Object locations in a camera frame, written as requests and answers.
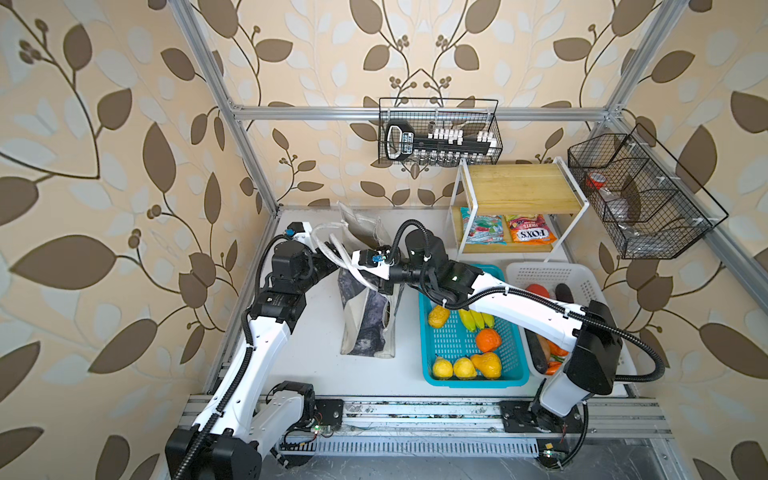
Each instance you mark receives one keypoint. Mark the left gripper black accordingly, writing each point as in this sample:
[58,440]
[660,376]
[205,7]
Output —
[330,260]

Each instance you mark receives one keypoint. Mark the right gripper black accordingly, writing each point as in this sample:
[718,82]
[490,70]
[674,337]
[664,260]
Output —
[391,251]

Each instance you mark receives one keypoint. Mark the white fabric grocery bag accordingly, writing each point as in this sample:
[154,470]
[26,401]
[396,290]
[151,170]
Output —
[369,316]

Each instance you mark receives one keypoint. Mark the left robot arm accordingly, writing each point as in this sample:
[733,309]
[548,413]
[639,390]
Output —
[231,436]

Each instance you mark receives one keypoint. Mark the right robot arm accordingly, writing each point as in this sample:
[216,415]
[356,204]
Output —
[598,353]

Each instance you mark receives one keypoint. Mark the teal candy bag lower shelf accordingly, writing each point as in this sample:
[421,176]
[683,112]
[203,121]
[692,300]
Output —
[486,230]

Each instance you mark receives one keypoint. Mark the red Fox's candy bag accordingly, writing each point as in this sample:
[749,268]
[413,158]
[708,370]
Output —
[530,229]

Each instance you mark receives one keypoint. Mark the yellow mango fruit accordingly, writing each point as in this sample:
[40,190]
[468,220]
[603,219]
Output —
[438,317]

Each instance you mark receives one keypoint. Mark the teal plastic basket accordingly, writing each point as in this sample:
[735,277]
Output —
[454,341]

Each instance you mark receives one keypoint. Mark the orange fruit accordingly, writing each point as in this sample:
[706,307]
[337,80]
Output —
[488,340]

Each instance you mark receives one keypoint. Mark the red tomato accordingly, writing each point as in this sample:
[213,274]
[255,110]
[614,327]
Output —
[538,290]

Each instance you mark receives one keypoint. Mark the yellow pear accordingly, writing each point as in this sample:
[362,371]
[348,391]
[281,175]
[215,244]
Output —
[488,365]

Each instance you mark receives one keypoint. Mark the black tool set in basket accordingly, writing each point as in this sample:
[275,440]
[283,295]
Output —
[401,141]

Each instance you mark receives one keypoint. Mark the purple eggplant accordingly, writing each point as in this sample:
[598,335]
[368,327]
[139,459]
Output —
[564,294]

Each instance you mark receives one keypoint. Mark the plastic bottle red cap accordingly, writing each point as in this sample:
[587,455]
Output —
[611,206]

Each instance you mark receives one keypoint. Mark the white wire shelf rack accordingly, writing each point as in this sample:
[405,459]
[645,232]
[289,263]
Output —
[509,188]

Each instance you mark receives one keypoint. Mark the black wire basket back wall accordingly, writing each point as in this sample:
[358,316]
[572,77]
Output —
[470,115]

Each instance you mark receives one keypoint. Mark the black wire basket wall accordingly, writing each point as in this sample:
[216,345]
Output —
[470,115]
[670,208]

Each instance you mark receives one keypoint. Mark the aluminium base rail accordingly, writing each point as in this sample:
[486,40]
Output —
[465,427]

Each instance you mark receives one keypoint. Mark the black wire basket right wall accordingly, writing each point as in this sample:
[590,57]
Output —
[670,208]

